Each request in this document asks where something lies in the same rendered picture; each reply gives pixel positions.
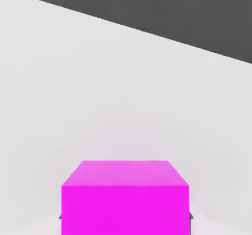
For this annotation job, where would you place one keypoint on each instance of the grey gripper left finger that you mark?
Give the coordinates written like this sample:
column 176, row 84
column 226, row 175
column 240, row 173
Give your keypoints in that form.
column 49, row 227

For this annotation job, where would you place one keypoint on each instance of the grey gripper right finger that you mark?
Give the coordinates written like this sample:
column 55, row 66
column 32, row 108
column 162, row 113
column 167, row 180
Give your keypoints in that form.
column 198, row 227

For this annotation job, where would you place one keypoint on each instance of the small magenta cube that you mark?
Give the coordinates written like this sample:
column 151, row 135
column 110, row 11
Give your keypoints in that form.
column 125, row 207

